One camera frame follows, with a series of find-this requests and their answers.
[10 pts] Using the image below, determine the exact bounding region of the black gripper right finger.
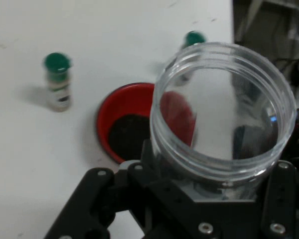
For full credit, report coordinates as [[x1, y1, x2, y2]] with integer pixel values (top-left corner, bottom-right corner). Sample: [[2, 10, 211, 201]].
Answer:
[[260, 160, 299, 239]]

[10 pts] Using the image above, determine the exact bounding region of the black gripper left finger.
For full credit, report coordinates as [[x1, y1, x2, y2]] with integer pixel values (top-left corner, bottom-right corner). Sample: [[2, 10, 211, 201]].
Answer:
[[43, 138, 197, 239]]

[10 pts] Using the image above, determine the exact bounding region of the clear jar with black seeds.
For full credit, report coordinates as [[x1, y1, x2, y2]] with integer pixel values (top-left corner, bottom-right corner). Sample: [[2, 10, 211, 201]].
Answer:
[[149, 41, 298, 202]]

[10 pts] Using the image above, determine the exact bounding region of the red bowl with black seeds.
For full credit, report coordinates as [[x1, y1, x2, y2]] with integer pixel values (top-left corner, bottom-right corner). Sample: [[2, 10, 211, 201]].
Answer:
[[96, 82, 197, 164]]

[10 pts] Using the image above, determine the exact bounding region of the green-capped spice bottle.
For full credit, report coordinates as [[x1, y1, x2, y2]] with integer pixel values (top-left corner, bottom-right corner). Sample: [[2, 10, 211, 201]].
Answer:
[[42, 51, 74, 113], [180, 31, 207, 49]]

